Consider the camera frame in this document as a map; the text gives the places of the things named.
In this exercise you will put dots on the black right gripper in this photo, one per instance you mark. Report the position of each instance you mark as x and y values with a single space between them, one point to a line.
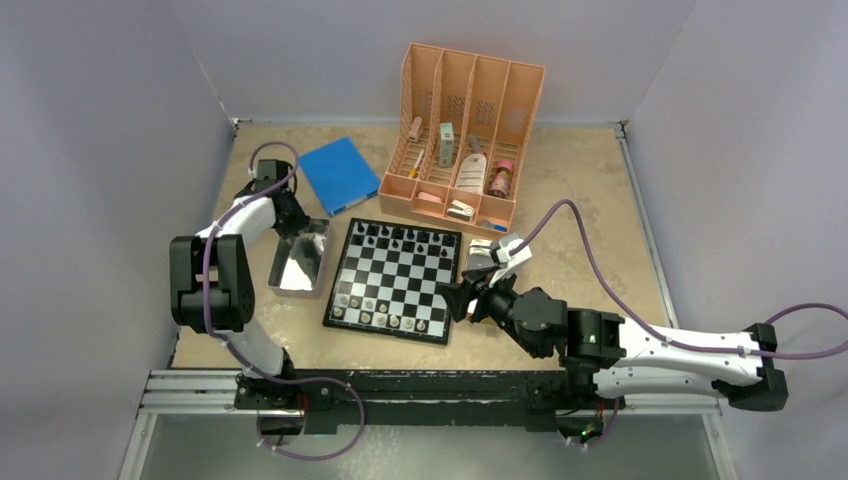
457 296

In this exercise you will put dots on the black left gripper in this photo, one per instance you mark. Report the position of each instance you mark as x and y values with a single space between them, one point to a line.
298 223

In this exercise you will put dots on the silver tin with white pieces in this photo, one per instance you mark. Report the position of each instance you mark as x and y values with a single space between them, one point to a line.
299 265

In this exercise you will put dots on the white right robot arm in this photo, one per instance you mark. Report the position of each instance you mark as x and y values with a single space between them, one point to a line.
612 356

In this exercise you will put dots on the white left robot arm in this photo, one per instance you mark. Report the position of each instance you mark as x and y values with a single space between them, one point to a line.
211 287

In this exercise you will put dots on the gold empty tin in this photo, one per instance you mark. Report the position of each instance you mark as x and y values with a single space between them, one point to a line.
479 258

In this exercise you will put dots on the black and white chessboard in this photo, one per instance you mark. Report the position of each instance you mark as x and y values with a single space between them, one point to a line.
393 269

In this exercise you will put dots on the white stapler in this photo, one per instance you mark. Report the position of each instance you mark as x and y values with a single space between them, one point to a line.
460 210

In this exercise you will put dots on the pink eraser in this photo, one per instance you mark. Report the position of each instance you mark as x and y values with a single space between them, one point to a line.
431 198

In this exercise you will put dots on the pink capped small bottle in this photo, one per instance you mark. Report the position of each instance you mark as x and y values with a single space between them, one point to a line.
500 184

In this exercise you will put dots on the white lotion bottle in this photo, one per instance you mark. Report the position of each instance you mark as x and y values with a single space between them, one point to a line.
471 175

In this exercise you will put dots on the yellow tipped pen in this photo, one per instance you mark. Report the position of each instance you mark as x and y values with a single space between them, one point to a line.
415 169

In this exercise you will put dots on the teal small box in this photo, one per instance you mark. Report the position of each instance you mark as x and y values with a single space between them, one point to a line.
446 142

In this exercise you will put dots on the pink tube in organizer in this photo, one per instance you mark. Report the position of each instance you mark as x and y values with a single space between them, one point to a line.
415 129

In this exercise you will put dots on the peach desk organizer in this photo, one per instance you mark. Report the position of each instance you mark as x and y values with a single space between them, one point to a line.
491 102

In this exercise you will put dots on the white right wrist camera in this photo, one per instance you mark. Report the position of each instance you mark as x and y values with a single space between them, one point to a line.
509 253

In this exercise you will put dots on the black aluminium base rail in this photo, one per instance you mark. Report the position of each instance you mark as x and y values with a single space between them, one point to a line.
538 401

